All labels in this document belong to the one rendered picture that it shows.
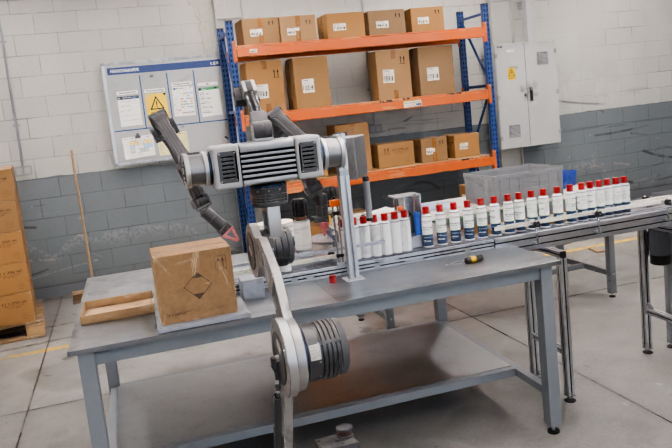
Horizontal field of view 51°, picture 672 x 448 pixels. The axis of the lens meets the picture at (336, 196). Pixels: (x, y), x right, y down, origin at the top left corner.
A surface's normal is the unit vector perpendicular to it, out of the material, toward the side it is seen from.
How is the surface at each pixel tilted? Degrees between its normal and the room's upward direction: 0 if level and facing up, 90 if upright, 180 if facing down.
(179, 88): 87
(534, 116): 90
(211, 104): 90
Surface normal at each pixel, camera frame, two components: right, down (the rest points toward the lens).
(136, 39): 0.30, 0.09
